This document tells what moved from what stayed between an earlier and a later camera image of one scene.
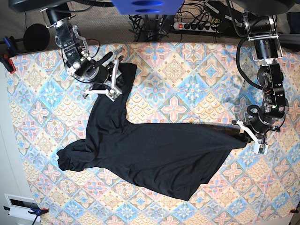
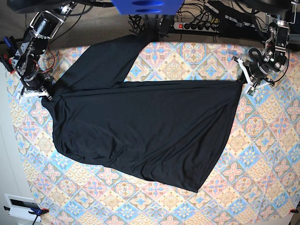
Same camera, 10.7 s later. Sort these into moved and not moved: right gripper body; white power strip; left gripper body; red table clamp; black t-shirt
Moved: left gripper body; right gripper body; black t-shirt
Not moved: white power strip; red table clamp
